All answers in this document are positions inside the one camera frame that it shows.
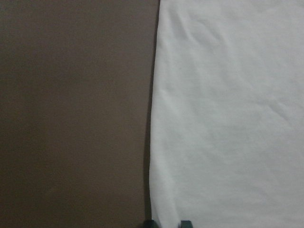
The cream cat print shirt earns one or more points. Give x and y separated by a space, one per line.
227 123

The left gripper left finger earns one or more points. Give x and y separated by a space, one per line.
149 224

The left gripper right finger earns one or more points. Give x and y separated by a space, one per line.
185 224

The brown table cover sheet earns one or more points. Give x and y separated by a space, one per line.
75 100

